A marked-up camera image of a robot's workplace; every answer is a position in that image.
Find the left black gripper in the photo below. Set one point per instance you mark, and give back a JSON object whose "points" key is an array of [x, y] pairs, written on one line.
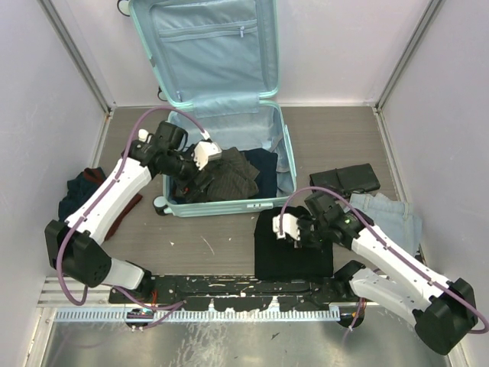
{"points": [[189, 187]]}

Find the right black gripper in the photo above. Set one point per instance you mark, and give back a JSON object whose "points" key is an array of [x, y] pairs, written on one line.
{"points": [[302, 240]]}

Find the grey pinstriped shirt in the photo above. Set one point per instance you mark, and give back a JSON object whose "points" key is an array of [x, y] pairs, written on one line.
{"points": [[233, 178]]}

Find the black garment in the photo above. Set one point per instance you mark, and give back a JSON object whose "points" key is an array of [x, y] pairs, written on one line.
{"points": [[279, 260]]}

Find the navy blue sweater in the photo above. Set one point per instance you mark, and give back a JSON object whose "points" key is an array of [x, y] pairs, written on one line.
{"points": [[266, 163]]}

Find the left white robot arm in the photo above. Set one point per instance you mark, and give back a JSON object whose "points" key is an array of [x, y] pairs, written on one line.
{"points": [[75, 244]]}

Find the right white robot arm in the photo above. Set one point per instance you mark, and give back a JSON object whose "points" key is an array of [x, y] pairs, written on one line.
{"points": [[441, 311]]}

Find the black leather pouch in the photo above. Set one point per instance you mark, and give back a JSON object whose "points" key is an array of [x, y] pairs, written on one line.
{"points": [[347, 180]]}

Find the white plastic bottle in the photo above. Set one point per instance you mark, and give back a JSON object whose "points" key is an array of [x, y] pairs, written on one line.
{"points": [[143, 135]]}

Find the light blue jeans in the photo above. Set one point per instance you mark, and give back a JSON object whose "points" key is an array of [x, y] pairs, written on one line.
{"points": [[395, 218]]}

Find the navy garment with red trim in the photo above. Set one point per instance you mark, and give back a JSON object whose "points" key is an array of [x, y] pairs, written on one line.
{"points": [[81, 188]]}

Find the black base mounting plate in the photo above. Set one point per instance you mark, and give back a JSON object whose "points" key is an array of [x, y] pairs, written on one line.
{"points": [[245, 293]]}

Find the mint green open suitcase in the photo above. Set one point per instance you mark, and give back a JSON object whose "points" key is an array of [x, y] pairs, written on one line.
{"points": [[217, 64]]}

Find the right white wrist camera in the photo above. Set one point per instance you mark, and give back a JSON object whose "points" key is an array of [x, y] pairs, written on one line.
{"points": [[286, 225]]}

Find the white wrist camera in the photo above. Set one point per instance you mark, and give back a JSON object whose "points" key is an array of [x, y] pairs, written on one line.
{"points": [[286, 225], [205, 151]]}

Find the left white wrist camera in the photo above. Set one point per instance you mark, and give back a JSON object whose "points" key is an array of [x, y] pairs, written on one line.
{"points": [[205, 151]]}

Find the white slotted cable duct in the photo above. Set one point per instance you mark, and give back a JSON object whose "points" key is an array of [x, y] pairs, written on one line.
{"points": [[125, 314]]}

